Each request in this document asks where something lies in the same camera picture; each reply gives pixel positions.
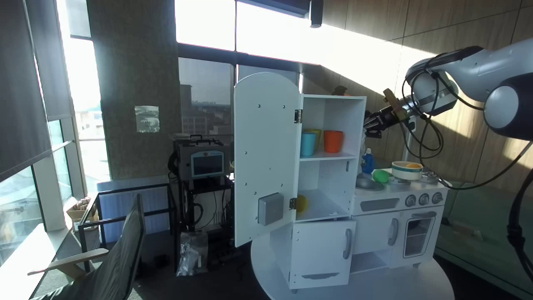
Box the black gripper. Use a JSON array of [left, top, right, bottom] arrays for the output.
[[363, 105, 409, 140]]

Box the white oven door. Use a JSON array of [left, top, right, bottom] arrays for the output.
[[399, 208, 441, 260]]

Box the blue board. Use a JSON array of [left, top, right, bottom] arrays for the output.
[[94, 176, 171, 246]]

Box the small tan basket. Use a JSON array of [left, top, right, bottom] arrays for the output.
[[64, 195, 93, 223]]

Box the black metal frame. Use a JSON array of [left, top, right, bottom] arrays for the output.
[[76, 181, 174, 255]]

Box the small white cabinet door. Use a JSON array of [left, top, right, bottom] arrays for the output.
[[353, 211, 403, 258]]

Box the paper sheet on pillar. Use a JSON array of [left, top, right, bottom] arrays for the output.
[[133, 103, 161, 135]]

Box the grey monitor device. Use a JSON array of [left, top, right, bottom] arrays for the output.
[[171, 135, 228, 183]]

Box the dark roller blind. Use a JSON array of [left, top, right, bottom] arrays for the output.
[[0, 0, 74, 183]]

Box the white bowl teal stripe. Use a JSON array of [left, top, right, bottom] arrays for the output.
[[389, 160, 426, 183]]

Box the large white cabinet door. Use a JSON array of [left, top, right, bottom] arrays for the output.
[[286, 218, 358, 291]]

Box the white toy kitchen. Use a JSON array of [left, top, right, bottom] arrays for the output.
[[268, 91, 454, 293]]

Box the orange cup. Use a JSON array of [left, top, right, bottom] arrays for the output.
[[323, 128, 346, 155]]

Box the clear plastic bag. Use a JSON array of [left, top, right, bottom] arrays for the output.
[[174, 228, 209, 278]]

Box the yellow cup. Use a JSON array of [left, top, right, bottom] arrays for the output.
[[293, 193, 309, 216]]

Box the blue cup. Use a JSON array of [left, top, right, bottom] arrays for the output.
[[299, 130, 318, 158]]

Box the black equipment cart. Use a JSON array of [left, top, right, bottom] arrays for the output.
[[168, 131, 238, 270]]

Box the blue bottle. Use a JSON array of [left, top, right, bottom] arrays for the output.
[[359, 146, 376, 176]]

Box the wooden deck chair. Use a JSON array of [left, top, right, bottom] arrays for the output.
[[26, 193, 149, 300]]

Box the thick black cable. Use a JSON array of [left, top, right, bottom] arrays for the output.
[[504, 170, 533, 293]]

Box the silver toy sink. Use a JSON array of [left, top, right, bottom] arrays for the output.
[[354, 171, 376, 191]]

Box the grey door handle box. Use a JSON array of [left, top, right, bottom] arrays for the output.
[[254, 191, 286, 226]]

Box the tan wrist camera mount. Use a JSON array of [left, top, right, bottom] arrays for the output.
[[381, 86, 411, 121]]

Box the green toy bowl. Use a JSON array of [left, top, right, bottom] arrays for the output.
[[369, 168, 393, 186]]

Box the white arched cabinet door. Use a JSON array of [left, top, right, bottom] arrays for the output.
[[231, 70, 304, 250]]

